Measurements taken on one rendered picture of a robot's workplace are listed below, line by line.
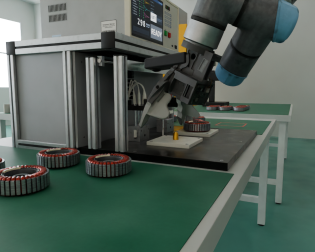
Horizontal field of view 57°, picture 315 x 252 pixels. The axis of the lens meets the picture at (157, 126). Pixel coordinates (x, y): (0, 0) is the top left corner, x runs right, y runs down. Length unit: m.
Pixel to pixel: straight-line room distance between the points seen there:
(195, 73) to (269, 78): 5.67
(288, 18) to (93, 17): 0.67
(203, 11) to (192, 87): 0.15
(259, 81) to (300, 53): 0.88
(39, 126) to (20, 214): 0.56
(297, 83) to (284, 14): 5.63
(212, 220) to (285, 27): 0.38
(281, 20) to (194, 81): 0.20
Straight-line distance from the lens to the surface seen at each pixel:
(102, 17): 1.06
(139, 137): 1.02
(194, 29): 0.61
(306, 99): 6.25
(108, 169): 0.68
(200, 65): 0.61
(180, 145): 0.92
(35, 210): 0.56
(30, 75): 1.08
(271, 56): 6.29
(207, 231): 0.46
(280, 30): 0.63
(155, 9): 1.18
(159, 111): 0.61
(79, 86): 0.96
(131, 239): 0.43
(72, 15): 1.14
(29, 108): 1.09
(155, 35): 1.16
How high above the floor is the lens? 0.96
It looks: 7 degrees down
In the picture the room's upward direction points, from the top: straight up
